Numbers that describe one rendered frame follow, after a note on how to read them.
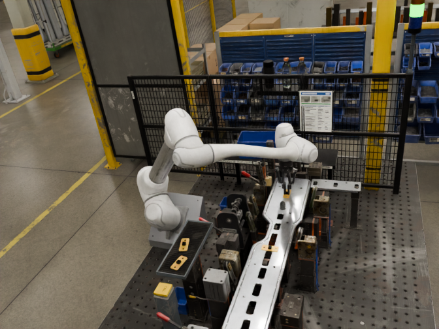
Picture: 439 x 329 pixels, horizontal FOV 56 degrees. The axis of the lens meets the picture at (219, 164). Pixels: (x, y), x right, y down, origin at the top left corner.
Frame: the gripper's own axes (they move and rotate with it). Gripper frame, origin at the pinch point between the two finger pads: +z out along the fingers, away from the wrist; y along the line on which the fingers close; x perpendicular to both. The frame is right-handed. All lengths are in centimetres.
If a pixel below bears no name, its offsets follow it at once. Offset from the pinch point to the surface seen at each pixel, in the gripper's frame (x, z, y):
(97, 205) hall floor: 90, 106, -223
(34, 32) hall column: 487, 11, -598
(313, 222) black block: -21.6, 5.8, 18.0
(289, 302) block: -81, 1, 16
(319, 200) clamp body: -8.1, 0.8, 19.4
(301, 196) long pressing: 0.6, 5.0, 8.3
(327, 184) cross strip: 15.1, 5.1, 21.8
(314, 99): 55, -33, 9
